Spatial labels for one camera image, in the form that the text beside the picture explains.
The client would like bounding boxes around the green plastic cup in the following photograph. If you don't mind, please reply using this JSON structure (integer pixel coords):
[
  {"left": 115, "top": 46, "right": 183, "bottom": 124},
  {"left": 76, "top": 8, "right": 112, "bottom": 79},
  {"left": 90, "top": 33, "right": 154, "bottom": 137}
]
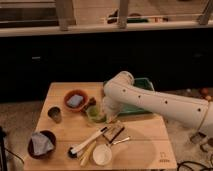
[{"left": 86, "top": 105, "right": 106, "bottom": 123}]

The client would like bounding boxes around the orange bowl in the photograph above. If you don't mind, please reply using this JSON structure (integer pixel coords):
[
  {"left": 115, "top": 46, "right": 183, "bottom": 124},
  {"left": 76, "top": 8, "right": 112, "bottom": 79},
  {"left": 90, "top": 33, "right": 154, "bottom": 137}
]
[{"left": 64, "top": 89, "right": 88, "bottom": 112}]

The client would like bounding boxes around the dark red brown object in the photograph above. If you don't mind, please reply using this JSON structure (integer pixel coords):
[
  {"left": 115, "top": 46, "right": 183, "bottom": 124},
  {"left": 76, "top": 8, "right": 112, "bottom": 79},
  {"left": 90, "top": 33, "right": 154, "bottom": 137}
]
[{"left": 82, "top": 97, "right": 96, "bottom": 113}]

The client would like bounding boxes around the black cable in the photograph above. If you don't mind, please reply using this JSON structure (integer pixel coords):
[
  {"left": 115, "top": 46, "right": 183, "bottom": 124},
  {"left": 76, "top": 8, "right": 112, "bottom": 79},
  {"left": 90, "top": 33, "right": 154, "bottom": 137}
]
[{"left": 176, "top": 161, "right": 213, "bottom": 171}]

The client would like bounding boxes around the dark brown bowl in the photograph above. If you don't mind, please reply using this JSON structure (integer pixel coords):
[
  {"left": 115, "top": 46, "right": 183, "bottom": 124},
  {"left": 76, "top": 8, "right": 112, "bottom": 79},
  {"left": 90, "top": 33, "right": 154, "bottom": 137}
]
[{"left": 28, "top": 130, "right": 56, "bottom": 159}]

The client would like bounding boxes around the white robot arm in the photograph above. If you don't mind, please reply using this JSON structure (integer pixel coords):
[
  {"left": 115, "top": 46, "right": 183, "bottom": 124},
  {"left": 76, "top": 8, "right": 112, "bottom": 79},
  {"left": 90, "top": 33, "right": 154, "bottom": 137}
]
[{"left": 102, "top": 71, "right": 213, "bottom": 137}]

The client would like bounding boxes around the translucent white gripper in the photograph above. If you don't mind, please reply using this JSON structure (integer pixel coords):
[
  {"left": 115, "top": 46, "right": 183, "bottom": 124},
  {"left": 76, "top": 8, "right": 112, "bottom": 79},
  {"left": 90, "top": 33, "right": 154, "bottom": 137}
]
[{"left": 102, "top": 96, "right": 122, "bottom": 123}]

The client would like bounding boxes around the blue sponge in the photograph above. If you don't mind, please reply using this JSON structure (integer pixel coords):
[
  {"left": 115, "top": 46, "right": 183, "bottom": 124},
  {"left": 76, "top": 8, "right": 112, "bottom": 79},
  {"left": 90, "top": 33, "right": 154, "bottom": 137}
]
[{"left": 67, "top": 95, "right": 83, "bottom": 107}]

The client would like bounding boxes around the green plastic tray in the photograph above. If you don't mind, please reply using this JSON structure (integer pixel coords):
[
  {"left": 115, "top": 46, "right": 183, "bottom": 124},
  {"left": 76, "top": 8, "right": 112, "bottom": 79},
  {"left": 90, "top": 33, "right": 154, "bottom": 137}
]
[{"left": 102, "top": 77, "right": 156, "bottom": 117}]

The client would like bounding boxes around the black stand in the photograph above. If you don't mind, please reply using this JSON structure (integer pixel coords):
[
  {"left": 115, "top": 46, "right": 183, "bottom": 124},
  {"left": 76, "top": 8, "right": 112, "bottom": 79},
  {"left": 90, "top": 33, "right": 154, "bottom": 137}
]
[{"left": 0, "top": 126, "right": 8, "bottom": 171}]

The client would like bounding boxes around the metal cup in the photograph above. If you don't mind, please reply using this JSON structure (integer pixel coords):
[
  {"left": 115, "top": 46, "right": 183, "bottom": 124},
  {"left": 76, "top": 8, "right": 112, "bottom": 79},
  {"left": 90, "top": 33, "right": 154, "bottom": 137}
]
[{"left": 48, "top": 107, "right": 62, "bottom": 123}]

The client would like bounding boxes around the grey blue cloth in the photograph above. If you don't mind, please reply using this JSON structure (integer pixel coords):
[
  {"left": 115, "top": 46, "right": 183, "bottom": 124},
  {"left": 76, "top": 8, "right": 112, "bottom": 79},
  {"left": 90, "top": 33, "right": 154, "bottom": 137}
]
[{"left": 31, "top": 132, "right": 54, "bottom": 156}]

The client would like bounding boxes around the white measuring spoon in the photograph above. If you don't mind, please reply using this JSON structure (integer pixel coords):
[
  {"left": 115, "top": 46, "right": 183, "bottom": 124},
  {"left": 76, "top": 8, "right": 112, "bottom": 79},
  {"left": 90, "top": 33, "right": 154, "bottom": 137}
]
[{"left": 92, "top": 137, "right": 130, "bottom": 166}]

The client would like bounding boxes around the yellow utensil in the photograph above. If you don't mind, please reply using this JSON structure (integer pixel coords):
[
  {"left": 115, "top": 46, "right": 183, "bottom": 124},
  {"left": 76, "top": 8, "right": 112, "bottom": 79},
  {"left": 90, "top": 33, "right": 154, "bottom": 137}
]
[{"left": 80, "top": 142, "right": 96, "bottom": 167}]

